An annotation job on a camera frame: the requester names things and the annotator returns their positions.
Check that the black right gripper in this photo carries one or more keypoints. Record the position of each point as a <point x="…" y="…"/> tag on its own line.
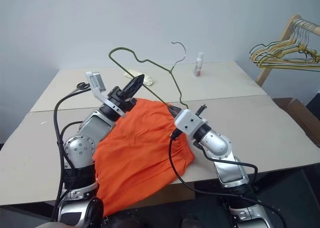
<point x="174" y="111"/>

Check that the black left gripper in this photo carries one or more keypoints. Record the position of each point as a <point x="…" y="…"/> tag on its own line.
<point x="118" y="97"/>

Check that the orange shorts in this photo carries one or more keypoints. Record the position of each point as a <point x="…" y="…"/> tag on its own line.
<point x="140" y="148"/>

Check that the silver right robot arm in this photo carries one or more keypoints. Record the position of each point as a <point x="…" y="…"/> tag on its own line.
<point x="216" y="144"/>

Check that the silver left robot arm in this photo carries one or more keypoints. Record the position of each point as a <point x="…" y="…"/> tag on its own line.
<point x="85" y="130"/>

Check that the cream crumpled cloth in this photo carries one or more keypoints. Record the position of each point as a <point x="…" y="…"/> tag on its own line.
<point x="147" y="78"/>

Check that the white bottle with pink label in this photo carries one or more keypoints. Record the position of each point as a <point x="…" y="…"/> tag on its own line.
<point x="198" y="66"/>

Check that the black scissors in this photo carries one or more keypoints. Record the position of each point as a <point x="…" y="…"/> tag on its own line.
<point x="82" y="85"/>

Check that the brown cardboard box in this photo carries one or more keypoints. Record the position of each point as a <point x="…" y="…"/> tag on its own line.
<point x="300" y="115"/>

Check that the dark rounded shape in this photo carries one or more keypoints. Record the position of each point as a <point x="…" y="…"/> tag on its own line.
<point x="190" y="221"/>

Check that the black object beside box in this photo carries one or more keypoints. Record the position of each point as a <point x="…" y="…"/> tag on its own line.
<point x="315" y="102"/>

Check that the wooden clothes rack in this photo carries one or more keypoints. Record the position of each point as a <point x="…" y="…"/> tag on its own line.
<point x="287" y="31"/>

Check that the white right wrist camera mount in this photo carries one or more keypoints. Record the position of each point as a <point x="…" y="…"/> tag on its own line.
<point x="188" y="122"/>

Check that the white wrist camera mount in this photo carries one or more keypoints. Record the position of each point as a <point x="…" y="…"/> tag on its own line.
<point x="188" y="122"/>
<point x="96" y="82"/>

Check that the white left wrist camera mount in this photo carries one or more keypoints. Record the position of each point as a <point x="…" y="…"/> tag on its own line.
<point x="96" y="82"/>

